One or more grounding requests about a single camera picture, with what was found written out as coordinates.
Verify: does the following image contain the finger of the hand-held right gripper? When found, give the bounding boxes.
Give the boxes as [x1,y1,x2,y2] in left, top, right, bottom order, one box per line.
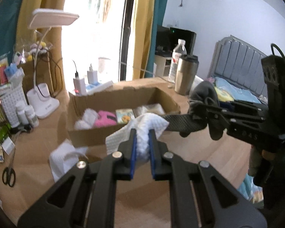
[203,100,268,120]
[199,111,231,136]

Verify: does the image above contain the red can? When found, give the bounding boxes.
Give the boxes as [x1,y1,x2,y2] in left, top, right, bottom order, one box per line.
[0,65,8,86]

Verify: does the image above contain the clear plastic bag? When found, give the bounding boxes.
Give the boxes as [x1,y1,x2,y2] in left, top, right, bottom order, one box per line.
[133,103,166,118]

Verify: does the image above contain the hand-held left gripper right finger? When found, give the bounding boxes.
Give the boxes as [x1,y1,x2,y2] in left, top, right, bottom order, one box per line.
[148,129,268,228]

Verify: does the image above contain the black scissors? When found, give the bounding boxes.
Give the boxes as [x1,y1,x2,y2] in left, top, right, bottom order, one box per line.
[2,145,17,187]

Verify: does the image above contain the grey bed headboard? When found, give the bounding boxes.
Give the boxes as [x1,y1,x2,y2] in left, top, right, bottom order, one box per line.
[208,35,269,98]

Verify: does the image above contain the steel tumbler with black lid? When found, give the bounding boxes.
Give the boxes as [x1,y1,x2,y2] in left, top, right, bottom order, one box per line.
[174,55,199,96]

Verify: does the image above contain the small white box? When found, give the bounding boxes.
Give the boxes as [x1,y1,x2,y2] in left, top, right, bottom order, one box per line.
[2,139,16,154]

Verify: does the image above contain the person's right hand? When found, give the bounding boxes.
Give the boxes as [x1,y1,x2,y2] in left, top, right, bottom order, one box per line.
[248,145,276,178]

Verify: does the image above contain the white pill bottle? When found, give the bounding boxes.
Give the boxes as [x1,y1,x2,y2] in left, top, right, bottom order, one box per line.
[25,106,40,127]
[15,101,29,127]

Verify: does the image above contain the blue bedding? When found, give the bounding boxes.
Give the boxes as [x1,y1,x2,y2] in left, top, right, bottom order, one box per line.
[215,77,262,105]

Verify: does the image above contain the teal curtain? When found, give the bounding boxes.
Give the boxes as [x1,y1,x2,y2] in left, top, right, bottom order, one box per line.
[0,0,29,63]
[147,0,169,77]

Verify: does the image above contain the pink plush pouch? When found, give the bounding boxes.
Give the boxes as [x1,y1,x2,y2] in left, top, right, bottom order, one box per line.
[94,110,117,127]

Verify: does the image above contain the white plastic basket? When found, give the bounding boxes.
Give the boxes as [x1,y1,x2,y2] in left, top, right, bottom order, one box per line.
[0,84,26,129]

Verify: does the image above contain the hanging laundry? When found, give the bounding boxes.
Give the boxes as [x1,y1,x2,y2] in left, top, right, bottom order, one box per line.
[90,0,115,25]

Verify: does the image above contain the patterned small packet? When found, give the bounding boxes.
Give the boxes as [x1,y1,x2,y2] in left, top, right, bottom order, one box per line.
[116,109,135,124]

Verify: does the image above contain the white desk lamp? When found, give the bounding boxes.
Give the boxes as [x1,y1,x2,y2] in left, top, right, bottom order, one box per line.
[26,8,80,120]

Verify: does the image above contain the black door frame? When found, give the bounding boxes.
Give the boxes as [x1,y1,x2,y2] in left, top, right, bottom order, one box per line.
[119,0,139,82]

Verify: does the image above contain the clear water bottle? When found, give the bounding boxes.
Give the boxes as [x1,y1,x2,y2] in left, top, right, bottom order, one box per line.
[168,39,188,83]

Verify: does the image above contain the white waffle paper towel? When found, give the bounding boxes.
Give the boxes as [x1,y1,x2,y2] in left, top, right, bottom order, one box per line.
[49,140,89,183]
[105,113,170,162]

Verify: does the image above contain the cardboard box of plush toys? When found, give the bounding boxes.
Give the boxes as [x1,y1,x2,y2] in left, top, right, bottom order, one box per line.
[14,38,63,98]

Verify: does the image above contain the white charger with black cable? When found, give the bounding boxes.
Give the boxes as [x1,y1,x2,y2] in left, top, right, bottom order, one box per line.
[47,50,87,98]

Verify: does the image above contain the yellow soft cloth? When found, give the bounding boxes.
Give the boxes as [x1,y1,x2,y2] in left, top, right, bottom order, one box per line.
[216,87,235,102]

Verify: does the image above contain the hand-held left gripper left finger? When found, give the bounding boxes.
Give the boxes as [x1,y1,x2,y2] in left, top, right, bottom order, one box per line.
[17,128,137,228]

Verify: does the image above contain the white small cabinet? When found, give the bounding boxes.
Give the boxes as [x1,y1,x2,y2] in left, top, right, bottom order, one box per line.
[154,55,173,78]

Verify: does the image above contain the white cotton pad packet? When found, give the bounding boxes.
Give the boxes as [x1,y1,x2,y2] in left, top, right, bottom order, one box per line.
[83,108,99,122]
[74,119,95,130]

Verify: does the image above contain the grey sock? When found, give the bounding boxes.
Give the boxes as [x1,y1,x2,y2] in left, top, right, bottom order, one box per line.
[161,81,225,141]

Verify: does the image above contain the white power strip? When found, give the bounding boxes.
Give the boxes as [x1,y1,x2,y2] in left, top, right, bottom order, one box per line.
[70,81,114,96]

